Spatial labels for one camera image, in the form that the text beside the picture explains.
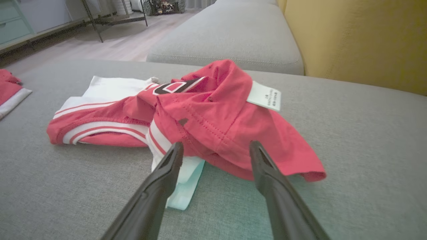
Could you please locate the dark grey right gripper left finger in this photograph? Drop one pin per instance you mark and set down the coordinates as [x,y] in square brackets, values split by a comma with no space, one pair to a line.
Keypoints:
[156,193]

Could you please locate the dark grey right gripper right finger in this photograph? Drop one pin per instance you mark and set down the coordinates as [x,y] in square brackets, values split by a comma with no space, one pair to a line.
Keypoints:
[282,203]

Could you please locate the red jersey with white stripes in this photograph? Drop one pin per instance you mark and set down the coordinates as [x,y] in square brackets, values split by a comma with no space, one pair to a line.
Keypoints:
[220,123]

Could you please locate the red mesh shorts white trim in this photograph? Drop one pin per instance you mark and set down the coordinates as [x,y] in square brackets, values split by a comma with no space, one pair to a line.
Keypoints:
[8,90]

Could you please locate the grey sofa chaise seat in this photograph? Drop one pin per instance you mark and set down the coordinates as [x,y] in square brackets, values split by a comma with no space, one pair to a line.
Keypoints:
[350,150]

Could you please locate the grey sofa seat cushion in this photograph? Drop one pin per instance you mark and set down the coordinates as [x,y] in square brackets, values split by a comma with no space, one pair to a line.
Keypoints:
[233,36]

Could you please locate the yellow sofa backrest cushion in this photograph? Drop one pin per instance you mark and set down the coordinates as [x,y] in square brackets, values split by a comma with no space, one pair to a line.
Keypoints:
[360,40]

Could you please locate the round table black legs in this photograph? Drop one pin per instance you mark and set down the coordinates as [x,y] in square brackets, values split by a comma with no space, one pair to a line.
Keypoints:
[91,20]

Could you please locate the dark wheeled robot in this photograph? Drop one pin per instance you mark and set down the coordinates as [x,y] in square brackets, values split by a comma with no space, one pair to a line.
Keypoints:
[163,6]

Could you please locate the grey curtain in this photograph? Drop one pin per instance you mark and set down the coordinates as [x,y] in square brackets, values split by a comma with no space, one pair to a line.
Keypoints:
[200,2]

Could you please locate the pale low cabinet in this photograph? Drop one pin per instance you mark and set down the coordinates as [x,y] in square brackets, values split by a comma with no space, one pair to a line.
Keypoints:
[13,30]

